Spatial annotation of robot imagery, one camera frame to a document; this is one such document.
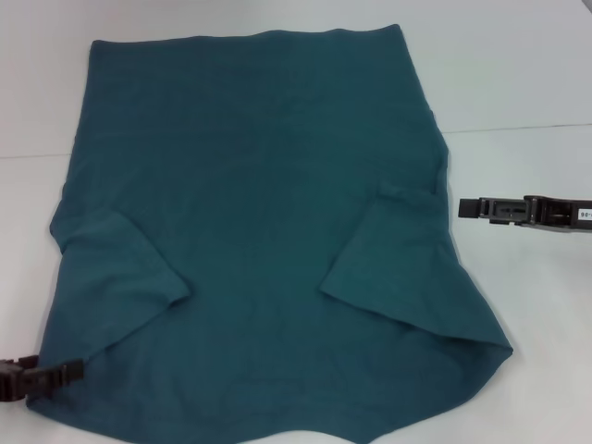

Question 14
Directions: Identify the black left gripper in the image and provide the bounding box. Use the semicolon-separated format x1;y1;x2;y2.
0;353;86;404

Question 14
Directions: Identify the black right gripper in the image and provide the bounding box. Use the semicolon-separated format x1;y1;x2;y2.
457;194;592;233

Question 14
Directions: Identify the teal blue t-shirt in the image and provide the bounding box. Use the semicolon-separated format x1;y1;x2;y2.
25;23;514;444

